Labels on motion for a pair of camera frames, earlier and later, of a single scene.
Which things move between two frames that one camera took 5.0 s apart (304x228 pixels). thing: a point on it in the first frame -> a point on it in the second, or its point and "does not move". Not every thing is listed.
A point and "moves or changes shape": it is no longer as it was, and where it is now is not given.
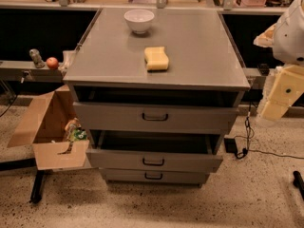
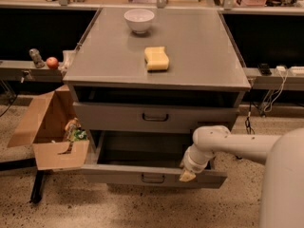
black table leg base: [36, 194] does not move
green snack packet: [80, 134] does not move
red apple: [52, 63] does not move
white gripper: [289, 38] -> [192, 165]
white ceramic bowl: [139, 20] does not move
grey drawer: [152, 150] moves or changes shape
